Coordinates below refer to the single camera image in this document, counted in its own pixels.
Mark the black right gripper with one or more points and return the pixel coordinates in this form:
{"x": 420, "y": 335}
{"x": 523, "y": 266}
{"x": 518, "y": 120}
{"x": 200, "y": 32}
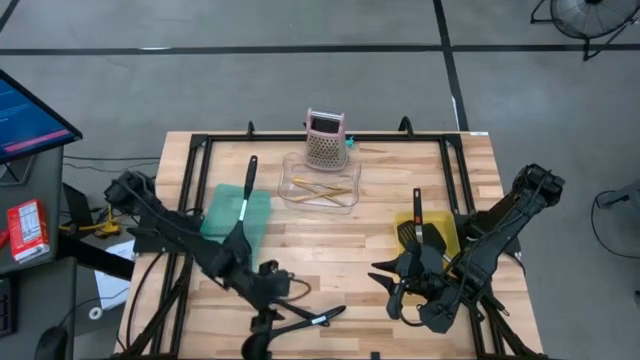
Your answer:
{"x": 425, "y": 290}

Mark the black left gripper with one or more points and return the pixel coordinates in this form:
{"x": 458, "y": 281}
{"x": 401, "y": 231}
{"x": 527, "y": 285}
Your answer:
{"x": 270, "y": 290}

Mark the black nylon ladle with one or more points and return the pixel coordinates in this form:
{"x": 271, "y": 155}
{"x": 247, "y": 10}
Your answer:
{"x": 255, "y": 346}

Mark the black slotted turner red mark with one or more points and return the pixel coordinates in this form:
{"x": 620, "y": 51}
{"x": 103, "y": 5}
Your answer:
{"x": 418, "y": 205}

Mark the black nylon serving spoon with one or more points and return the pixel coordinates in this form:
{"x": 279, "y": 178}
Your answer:
{"x": 248, "y": 185}

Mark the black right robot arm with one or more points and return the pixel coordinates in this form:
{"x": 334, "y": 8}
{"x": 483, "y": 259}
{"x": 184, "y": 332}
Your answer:
{"x": 505, "y": 225}

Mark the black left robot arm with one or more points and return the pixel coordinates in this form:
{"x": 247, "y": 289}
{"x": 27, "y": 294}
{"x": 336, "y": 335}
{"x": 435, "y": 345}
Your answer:
{"x": 170, "y": 222}

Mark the yellow plastic bin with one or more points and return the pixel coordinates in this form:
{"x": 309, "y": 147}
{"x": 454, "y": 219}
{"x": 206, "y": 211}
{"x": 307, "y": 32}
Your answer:
{"x": 452, "y": 225}

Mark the clear plastic bin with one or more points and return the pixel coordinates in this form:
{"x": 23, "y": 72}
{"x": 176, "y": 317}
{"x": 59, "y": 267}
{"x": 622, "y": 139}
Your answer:
{"x": 350, "y": 175}

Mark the teal plastic bin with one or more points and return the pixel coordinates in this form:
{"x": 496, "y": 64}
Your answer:
{"x": 225, "y": 205}

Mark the small teal clip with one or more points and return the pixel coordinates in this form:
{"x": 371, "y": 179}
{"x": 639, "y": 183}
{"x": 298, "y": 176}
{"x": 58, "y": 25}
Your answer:
{"x": 350, "y": 142}

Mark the pink steel box grater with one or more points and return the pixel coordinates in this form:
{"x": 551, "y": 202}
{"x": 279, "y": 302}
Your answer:
{"x": 325, "y": 150}

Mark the white paper sheet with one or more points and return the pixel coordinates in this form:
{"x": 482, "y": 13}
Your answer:
{"x": 110, "y": 290}

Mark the white table label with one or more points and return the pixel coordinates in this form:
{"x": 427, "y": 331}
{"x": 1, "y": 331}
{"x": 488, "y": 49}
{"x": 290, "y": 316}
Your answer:
{"x": 478, "y": 133}

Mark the white tape roll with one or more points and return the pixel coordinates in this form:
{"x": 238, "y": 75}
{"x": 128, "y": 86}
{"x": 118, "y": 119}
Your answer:
{"x": 91, "y": 313}

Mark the black round object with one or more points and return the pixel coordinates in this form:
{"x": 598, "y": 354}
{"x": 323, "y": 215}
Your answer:
{"x": 50, "y": 345}

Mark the grey side desk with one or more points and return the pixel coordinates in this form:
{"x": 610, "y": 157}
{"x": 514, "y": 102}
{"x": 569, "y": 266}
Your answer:
{"x": 30, "y": 295}

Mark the red cardboard box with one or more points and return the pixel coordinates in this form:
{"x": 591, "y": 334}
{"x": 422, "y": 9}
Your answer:
{"x": 28, "y": 230}

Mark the black keyboard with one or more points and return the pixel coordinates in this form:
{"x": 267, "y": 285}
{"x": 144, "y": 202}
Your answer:
{"x": 5, "y": 307}

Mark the tilted blue screen monitor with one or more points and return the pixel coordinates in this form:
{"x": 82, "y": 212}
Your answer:
{"x": 25, "y": 120}

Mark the black floor fan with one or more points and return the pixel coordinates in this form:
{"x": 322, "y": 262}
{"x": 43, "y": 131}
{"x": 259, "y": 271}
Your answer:
{"x": 590, "y": 17}

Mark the black aluminium table frame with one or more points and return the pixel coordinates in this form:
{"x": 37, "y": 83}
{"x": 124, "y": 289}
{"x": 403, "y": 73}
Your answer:
{"x": 325, "y": 136}

